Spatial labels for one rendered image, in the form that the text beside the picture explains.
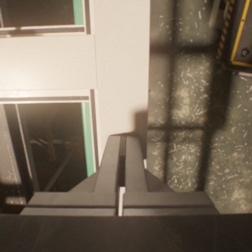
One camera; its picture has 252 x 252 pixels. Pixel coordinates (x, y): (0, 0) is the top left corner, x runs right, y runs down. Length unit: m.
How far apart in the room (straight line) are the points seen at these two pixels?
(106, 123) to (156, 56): 0.96
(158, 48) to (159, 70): 0.13
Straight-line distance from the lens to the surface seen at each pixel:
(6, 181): 0.73
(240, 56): 0.90
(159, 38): 1.11
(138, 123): 0.15
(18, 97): 0.24
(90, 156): 0.25
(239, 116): 1.34
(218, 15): 1.08
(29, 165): 0.70
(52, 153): 1.00
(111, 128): 0.16
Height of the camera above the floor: 1.08
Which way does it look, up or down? 73 degrees down
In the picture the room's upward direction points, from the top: 179 degrees counter-clockwise
